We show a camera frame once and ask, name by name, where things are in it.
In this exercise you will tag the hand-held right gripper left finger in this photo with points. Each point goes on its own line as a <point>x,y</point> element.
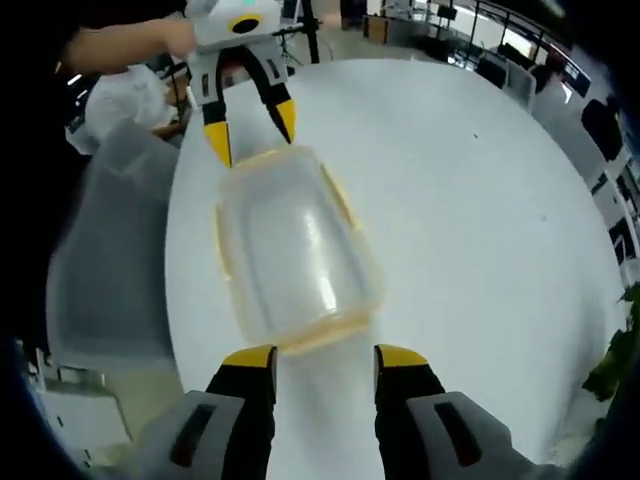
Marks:
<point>240,415</point>

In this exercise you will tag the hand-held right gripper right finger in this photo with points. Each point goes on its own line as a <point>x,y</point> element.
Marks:
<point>400,415</point>

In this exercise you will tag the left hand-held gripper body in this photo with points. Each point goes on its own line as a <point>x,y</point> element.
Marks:
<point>215,30</point>

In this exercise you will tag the clear box with yellow buckles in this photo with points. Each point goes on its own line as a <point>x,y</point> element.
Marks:
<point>295,240</point>

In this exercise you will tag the black stand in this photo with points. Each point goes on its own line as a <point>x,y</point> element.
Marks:
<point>311,35</point>

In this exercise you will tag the cardboard box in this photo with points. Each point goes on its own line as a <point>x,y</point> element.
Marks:
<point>377,29</point>

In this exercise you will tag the white furniture unit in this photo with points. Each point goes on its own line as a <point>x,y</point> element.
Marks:
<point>75,400</point>

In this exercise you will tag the grey mesh office chair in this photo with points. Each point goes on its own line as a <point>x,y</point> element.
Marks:
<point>115,240</point>

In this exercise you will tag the green potted plant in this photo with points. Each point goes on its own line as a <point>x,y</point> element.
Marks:
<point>620,360</point>

